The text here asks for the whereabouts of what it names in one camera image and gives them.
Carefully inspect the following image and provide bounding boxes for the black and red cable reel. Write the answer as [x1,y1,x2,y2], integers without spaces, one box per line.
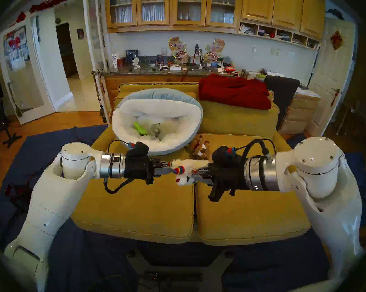
[4,183,31,210]

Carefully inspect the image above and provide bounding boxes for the blue floor cloth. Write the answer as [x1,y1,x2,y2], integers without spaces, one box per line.
[0,124,331,292]

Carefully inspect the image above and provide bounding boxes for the cartoon child wall decoration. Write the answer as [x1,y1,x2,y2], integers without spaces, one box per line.
[203,38,226,64]
[168,36,189,64]

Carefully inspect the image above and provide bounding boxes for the wooden wall cabinets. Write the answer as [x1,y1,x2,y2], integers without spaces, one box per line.
[105,0,326,50]

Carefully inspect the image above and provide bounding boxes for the white and blue dog bed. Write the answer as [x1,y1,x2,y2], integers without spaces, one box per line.
[112,88,203,156]

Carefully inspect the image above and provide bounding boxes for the red tinsel garland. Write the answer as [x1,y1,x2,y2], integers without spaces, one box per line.
[29,0,83,14]

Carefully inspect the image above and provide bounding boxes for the yellow sofa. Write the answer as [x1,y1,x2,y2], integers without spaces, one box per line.
[70,82,311,246]

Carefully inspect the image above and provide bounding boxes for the white panel door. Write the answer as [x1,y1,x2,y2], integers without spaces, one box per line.
[304,17,356,138]

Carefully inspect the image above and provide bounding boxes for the yellow back cushion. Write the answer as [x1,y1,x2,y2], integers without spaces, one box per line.
[200,100,280,139]

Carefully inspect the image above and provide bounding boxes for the white fluffy plush toy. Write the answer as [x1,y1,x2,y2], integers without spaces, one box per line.
[171,158,210,186]

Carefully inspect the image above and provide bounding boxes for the hanging door bell strap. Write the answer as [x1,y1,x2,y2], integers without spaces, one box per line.
[91,70,108,123]

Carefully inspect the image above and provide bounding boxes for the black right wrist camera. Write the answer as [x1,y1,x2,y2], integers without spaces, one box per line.
[212,146,236,165]

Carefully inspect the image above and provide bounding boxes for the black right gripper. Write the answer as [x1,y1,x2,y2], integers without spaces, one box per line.
[191,164,247,203]

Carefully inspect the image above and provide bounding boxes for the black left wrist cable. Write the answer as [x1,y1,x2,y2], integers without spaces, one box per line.
[103,139,134,194]

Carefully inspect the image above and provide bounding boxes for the red blanket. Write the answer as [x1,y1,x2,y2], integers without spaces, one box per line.
[198,74,272,110]

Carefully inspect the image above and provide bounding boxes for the long hanging shoehorn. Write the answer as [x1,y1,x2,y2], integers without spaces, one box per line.
[7,82,23,118]

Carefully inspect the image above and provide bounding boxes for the stack of papers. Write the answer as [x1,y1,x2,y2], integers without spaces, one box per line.
[295,86,321,99]

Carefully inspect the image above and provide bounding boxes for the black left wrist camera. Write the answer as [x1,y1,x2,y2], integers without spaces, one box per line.
[131,141,149,156]

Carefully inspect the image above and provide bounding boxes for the green cactus plush toy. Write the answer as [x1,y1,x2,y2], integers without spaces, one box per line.
[133,121,148,136]

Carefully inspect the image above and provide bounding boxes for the red diamond door ornament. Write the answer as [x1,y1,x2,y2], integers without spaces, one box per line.
[329,30,344,50]

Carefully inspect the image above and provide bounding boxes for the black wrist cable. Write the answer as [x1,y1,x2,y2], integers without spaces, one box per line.
[235,138,277,165]
[103,139,134,194]

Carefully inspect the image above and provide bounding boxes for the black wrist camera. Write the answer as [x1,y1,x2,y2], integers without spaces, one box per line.
[212,146,236,165]
[131,141,149,156]

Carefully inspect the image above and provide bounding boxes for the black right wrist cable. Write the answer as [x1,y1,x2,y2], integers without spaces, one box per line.
[235,138,277,165]

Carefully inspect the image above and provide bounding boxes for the granite counter with wood base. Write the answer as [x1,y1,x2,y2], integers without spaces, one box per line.
[101,63,241,112]

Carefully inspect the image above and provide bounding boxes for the black wall decoration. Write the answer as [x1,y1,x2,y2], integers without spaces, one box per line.
[325,8,344,20]

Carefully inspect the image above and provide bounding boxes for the brown reindeer plush toy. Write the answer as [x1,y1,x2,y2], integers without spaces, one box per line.
[187,134,210,159]

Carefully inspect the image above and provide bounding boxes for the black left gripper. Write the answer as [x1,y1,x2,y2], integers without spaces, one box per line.
[124,155,179,185]

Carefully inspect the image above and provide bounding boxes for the dark upholstered chair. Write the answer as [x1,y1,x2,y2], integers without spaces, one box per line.
[263,75,301,130]

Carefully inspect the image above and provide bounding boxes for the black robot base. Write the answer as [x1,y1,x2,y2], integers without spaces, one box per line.
[127,249,233,292]

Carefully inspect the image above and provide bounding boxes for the white glass french door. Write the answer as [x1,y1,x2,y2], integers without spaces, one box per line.
[0,16,54,125]
[83,0,112,124]

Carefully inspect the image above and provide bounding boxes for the wooden drawer cabinet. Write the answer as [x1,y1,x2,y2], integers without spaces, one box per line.
[277,94,321,135]

